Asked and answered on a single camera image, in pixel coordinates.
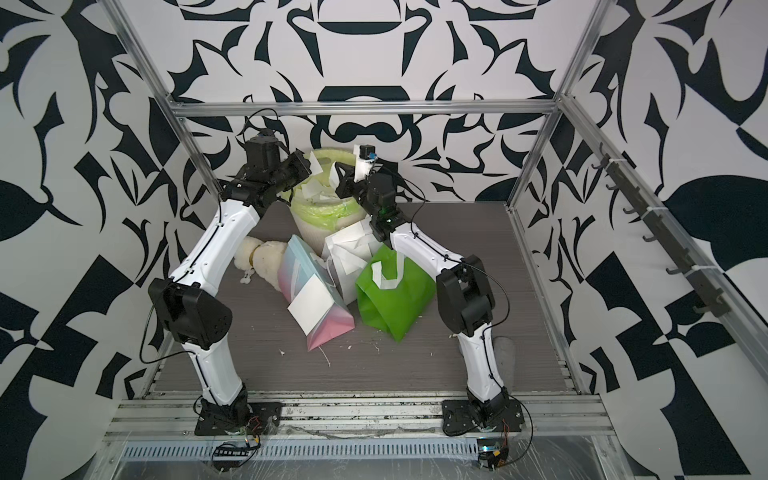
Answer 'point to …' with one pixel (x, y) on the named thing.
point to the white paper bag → (346, 253)
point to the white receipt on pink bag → (311, 305)
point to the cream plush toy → (263, 257)
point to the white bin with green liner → (316, 209)
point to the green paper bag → (392, 291)
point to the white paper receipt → (310, 189)
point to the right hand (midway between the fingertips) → (335, 158)
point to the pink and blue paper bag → (297, 265)
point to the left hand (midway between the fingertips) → (308, 154)
